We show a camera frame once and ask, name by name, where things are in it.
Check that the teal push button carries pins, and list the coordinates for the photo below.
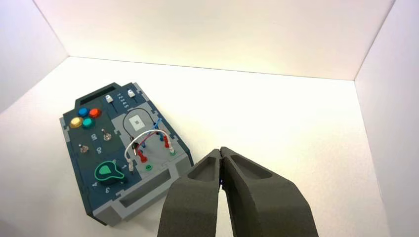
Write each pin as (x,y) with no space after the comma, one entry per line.
(88,123)

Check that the metal toggle switch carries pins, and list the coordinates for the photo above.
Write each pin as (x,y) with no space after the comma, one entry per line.
(105,135)
(83,149)

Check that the red push button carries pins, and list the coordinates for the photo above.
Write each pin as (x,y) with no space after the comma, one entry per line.
(95,113)

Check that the blue grey control panel box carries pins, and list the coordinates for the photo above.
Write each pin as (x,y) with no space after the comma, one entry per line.
(124,153)

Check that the white slider knob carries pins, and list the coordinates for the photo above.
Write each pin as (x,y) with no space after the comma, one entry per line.
(131,93)
(109,98)

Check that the green rotary knob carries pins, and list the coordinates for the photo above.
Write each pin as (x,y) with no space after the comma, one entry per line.
(108,173)

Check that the yellow push button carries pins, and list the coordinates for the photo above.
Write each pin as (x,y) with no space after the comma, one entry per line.
(76,122)

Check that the blue push button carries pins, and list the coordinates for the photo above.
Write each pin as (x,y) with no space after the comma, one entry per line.
(83,112)

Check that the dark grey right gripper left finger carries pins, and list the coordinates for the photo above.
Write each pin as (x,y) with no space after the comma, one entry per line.
(191,202)

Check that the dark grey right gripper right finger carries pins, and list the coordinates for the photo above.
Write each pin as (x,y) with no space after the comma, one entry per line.
(262,202)

